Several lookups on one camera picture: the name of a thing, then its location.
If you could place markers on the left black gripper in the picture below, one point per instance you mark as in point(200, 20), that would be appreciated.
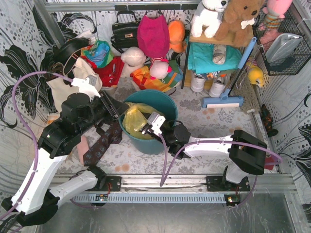
point(110, 105)

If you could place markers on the yellow trash bag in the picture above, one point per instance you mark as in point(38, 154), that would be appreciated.
point(134, 120)

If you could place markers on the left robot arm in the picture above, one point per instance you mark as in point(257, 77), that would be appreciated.
point(38, 202)

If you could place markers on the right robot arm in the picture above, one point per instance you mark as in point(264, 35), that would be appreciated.
point(244, 150)

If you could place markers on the teal trash bin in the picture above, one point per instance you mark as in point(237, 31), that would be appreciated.
point(161, 102)

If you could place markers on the rainbow striped bag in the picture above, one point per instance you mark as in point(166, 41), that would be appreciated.
point(141, 79)

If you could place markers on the brown floral necktie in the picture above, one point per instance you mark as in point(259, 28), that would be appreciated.
point(113, 135)

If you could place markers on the red garment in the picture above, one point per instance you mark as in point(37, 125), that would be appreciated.
point(110, 74)

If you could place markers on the white fluffy plush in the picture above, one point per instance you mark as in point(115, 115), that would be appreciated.
point(134, 58)

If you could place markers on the pink soft pad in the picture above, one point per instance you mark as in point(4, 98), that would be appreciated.
point(82, 148)

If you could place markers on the pink white plush doll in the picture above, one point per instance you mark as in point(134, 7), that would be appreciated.
point(159, 68)

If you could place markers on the colourful scarf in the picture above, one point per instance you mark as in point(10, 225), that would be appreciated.
point(97, 55)

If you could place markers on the orange checkered towel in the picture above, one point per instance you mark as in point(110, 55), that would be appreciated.
point(52, 117)

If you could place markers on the black metal shelf rack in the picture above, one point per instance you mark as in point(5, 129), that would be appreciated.
point(228, 41)

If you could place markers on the black leather handbag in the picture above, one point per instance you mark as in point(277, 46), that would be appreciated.
point(125, 35)

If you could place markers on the teal folded cloth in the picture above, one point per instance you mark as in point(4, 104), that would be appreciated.
point(200, 58)

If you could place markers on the orange plush toy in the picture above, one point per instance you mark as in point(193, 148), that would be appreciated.
point(176, 35)

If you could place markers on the grey patterned rolled cloth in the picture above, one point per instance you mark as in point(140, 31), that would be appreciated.
point(219, 54)

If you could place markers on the white plush dog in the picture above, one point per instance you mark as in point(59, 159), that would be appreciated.
point(207, 18)

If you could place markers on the yellow plush duck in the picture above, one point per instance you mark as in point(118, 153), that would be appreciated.
point(254, 74)

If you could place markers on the brown plush dog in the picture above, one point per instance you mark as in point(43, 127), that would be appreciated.
point(238, 19)

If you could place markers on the magenta orange cloth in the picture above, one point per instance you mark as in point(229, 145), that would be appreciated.
point(270, 162)

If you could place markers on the silver pouch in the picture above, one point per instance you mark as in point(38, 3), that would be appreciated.
point(282, 47)

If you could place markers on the pink plush toy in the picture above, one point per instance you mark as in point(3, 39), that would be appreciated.
point(274, 15)

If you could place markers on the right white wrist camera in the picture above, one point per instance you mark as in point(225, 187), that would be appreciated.
point(153, 125)

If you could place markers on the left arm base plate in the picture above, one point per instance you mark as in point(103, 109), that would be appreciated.
point(110, 183)

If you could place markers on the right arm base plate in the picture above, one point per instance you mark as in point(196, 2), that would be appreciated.
point(220, 184)

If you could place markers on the black wire basket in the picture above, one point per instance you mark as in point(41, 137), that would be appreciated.
point(291, 64)

